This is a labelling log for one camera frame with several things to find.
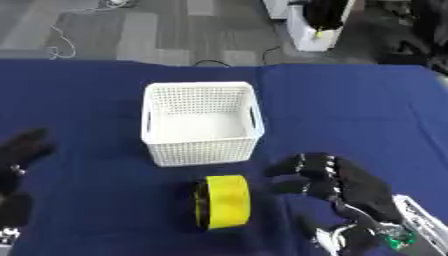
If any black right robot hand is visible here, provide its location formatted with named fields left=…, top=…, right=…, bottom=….
left=262, top=152, right=406, bottom=256

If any white perforated plastic basket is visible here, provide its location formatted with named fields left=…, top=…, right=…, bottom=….
left=140, top=81, right=266, bottom=168

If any black bag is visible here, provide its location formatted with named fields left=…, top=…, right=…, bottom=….
left=302, top=0, right=350, bottom=32

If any black cable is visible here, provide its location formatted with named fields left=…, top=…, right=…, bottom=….
left=192, top=44, right=284, bottom=67

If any yellow and black tape roll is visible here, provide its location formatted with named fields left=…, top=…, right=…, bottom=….
left=192, top=174, right=252, bottom=231

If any white cable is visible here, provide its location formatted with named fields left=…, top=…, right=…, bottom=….
left=47, top=23, right=79, bottom=61

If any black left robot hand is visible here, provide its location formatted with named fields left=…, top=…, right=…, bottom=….
left=0, top=127, right=58, bottom=228

